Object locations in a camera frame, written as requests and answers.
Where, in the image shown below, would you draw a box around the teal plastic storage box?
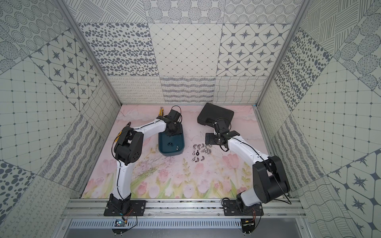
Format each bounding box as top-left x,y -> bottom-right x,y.
158,125 -> 185,157

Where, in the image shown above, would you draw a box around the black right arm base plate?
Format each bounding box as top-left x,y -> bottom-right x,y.
221,198 -> 264,216

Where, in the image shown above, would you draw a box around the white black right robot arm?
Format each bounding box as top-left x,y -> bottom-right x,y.
205,118 -> 290,210

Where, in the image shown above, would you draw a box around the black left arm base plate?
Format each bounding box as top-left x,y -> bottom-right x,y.
104,193 -> 147,217

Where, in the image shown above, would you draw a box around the aluminium mounting rail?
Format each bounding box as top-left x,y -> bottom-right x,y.
61,198 -> 307,219

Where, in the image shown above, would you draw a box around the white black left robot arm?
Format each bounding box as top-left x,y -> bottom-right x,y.
109,108 -> 182,210

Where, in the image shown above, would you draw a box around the yellow black pliers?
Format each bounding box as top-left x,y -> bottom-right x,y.
114,122 -> 131,142

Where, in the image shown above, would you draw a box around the black plastic tool case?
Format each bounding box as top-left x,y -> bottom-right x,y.
197,103 -> 234,127

